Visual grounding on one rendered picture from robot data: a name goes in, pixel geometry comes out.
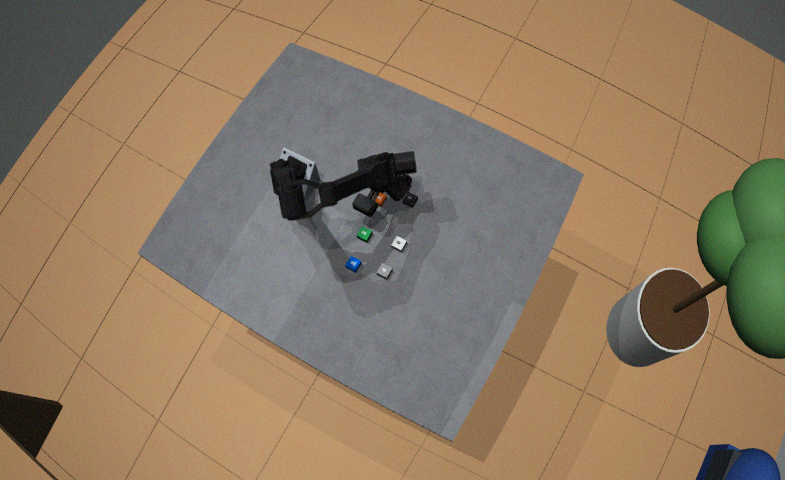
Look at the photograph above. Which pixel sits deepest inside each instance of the green block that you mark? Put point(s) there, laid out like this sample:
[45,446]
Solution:
[364,234]

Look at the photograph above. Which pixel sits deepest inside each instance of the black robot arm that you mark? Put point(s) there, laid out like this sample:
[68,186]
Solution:
[376,171]

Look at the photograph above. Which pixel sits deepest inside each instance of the blue block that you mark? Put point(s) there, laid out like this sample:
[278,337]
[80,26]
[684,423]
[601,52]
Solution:
[353,264]

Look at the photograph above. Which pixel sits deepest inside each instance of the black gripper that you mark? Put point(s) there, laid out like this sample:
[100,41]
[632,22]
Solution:
[365,204]

